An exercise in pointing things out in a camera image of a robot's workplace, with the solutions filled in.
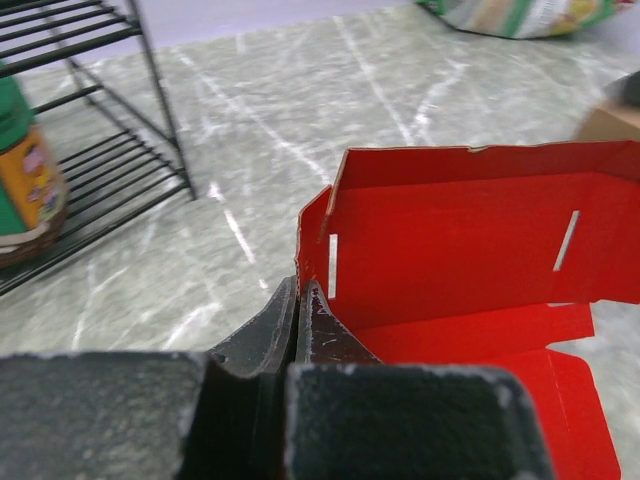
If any green lidded jar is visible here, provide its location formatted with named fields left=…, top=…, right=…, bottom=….
left=1, top=76, right=69, bottom=268

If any green chips bag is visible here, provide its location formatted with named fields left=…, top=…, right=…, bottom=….
left=418, top=0, right=637, bottom=40

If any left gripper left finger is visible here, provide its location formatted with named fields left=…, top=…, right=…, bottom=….
left=1, top=277, right=297, bottom=479

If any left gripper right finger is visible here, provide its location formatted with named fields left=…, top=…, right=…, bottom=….
left=285, top=281, right=553, bottom=479

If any black wire rack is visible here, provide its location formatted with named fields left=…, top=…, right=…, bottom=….
left=1, top=1, right=196, bottom=294

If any red paper box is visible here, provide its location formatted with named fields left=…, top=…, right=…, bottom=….
left=296, top=141, right=639, bottom=479

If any brown cardboard box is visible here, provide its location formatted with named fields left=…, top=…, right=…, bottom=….
left=574, top=100, right=640, bottom=142

